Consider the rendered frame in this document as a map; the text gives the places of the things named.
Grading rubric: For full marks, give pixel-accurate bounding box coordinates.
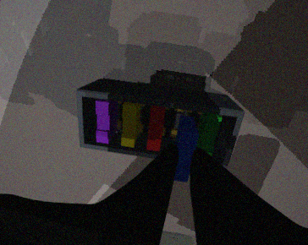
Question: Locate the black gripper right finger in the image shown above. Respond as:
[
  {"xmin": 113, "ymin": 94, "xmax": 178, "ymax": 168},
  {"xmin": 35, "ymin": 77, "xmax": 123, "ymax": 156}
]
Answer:
[{"xmin": 189, "ymin": 147, "xmax": 308, "ymax": 245}]

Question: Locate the red fuse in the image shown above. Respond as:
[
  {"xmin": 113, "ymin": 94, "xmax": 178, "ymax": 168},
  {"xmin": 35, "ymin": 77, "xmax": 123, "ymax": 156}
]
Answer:
[{"xmin": 146, "ymin": 106, "xmax": 165, "ymax": 152}]

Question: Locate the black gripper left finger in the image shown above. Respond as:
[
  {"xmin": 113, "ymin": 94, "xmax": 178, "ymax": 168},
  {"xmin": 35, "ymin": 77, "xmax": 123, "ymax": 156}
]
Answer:
[{"xmin": 0, "ymin": 144, "xmax": 179, "ymax": 245}]

